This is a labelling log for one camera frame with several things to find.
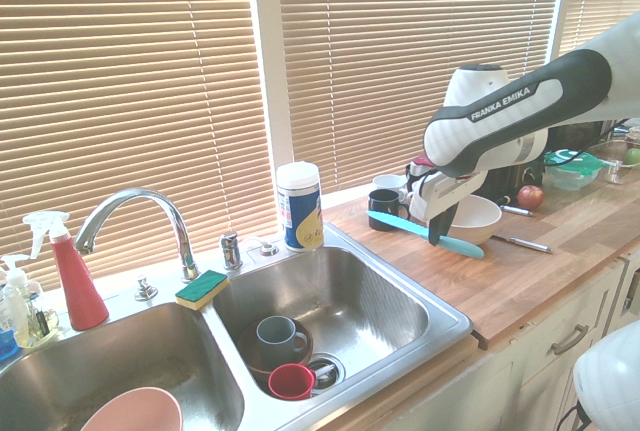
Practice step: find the clear soap pump bottle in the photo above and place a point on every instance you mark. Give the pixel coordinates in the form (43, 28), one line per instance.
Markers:
(17, 301)

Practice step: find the clear glass dish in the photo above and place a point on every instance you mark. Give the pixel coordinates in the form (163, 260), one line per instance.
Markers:
(617, 171)

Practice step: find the green apple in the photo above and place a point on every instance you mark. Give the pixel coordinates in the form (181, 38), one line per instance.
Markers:
(634, 156)

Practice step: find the sink drain strainer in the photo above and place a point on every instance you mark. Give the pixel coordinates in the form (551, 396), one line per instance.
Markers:
(332, 363)

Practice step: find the white sink deck cap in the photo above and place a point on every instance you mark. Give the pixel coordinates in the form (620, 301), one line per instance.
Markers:
(267, 249)

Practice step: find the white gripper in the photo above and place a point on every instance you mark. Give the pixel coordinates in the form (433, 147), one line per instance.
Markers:
(442, 191)

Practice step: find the red apple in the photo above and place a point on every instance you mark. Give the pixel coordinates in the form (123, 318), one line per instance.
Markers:
(530, 197)

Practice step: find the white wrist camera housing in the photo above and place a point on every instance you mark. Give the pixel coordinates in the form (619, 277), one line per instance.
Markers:
(420, 171)

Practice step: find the grey mug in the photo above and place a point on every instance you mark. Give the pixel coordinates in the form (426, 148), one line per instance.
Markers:
(275, 338)

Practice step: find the chrome side sprayer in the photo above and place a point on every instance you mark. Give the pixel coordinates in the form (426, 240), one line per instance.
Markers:
(231, 251)

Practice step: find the steel kitchen knife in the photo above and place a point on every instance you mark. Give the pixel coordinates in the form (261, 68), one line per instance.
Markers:
(525, 244)

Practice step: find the teal plastic serrated knife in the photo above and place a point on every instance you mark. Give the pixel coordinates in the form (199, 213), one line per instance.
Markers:
(400, 225)

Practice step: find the red mug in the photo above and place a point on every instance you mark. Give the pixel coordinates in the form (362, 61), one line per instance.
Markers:
(290, 383)

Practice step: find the stainless steel double sink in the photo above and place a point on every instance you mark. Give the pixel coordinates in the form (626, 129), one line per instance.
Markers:
(360, 301)

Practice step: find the pink bowl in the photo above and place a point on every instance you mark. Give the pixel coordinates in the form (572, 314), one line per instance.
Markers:
(135, 411)

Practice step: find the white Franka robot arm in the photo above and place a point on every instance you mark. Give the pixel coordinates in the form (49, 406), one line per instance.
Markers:
(500, 121)

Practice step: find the chrome faucet knob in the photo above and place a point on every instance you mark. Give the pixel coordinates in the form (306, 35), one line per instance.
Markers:
(145, 288)

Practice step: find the plastic container green lid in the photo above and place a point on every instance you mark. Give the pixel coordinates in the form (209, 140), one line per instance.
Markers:
(572, 168)

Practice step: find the Lysol wipes canister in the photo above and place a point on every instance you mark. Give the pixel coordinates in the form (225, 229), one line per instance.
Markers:
(300, 211)

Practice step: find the brown wooden bowl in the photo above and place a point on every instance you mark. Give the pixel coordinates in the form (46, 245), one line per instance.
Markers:
(250, 361)

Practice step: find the green and yellow sponge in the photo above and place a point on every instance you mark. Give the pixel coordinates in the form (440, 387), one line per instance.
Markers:
(202, 288)

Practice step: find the large beige bowl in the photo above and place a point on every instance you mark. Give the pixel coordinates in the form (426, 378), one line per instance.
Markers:
(475, 223)

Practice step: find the white mug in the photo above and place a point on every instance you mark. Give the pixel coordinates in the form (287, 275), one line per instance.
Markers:
(387, 182)

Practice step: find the red spray bottle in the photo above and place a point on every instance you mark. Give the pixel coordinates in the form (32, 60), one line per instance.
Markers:
(80, 291)

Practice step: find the chrome kitchen faucet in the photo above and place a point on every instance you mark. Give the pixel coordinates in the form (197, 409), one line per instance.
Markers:
(145, 198)

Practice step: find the black mug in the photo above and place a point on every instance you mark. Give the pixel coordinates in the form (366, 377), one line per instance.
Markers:
(382, 213)

